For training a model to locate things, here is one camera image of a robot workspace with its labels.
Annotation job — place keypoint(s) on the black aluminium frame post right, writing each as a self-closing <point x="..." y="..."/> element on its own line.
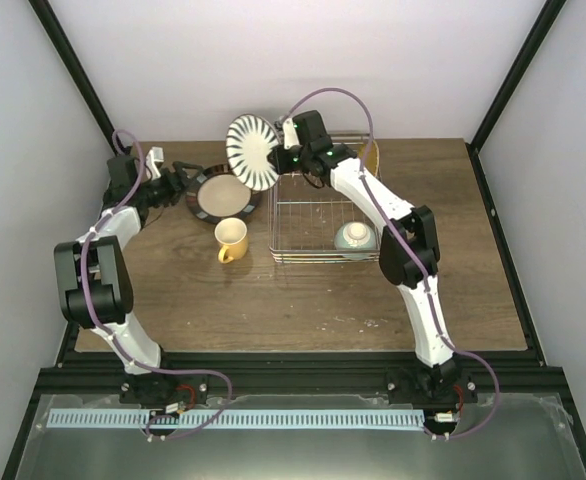
<point x="535" y="38"/>

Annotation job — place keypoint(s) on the light blue slotted cable duct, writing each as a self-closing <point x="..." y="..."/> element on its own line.
<point x="349" y="419"/>

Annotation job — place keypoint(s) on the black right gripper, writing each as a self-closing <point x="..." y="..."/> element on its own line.
<point x="276" y="159"/>

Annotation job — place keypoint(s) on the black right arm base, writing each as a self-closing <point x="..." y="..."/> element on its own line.
<point x="421" y="385"/>

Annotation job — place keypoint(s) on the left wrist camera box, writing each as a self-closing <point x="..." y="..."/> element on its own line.
<point x="154" y="161"/>

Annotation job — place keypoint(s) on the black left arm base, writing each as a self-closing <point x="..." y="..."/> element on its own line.
<point x="155" y="390"/>

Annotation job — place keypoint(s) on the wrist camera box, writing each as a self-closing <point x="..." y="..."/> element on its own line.
<point x="288" y="132"/>
<point x="154" y="161"/>

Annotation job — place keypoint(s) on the yellow woven bamboo plate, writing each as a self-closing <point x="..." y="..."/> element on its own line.
<point x="370" y="156"/>

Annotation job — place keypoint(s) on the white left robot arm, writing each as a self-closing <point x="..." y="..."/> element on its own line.
<point x="94" y="287"/>

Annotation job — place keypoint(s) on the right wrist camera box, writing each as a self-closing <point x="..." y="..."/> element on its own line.
<point x="288" y="132"/>

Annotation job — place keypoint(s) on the dark multicolour rimmed plate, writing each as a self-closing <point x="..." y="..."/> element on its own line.
<point x="216" y="194"/>

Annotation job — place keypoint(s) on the yellow ceramic mug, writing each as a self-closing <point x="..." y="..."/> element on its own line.
<point x="231" y="235"/>

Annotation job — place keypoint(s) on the black front frame rail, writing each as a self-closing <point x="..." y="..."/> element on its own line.
<point x="315" y="372"/>

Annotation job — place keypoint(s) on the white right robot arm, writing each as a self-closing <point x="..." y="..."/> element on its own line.
<point x="409" y="247"/>

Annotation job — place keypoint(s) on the green dotted white bowl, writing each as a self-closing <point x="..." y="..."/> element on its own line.
<point x="356" y="241"/>

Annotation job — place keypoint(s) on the steel wire dish rack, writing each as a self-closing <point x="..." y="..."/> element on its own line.
<point x="304" y="221"/>

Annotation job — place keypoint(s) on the blue striped white plate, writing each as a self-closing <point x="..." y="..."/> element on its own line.
<point x="249" y="141"/>

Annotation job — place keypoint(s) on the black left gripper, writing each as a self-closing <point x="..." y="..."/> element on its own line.
<point x="177" y="187"/>

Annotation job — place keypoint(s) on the black aluminium frame post left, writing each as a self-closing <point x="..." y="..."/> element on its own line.
<point x="61" y="43"/>

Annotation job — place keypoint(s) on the black aluminium frame post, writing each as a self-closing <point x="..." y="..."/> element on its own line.
<point x="61" y="43"/>
<point x="535" y="38"/>

